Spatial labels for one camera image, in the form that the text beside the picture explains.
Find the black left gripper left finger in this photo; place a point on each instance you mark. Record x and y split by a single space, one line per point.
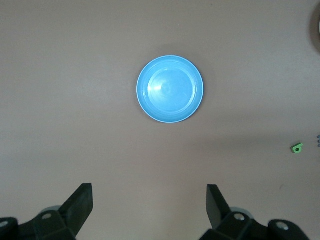
80 205

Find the beige plastic plate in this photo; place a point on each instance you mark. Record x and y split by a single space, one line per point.
314 30

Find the brown table cover sheet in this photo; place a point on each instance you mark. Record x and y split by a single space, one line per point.
75 75

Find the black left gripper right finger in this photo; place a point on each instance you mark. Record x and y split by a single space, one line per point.
217 207

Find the blue foam letter m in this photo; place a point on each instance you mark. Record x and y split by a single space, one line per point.
319 137

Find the green letter D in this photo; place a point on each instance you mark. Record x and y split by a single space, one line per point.
294 149

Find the blue plastic plate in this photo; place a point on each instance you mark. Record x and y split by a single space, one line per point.
170 89

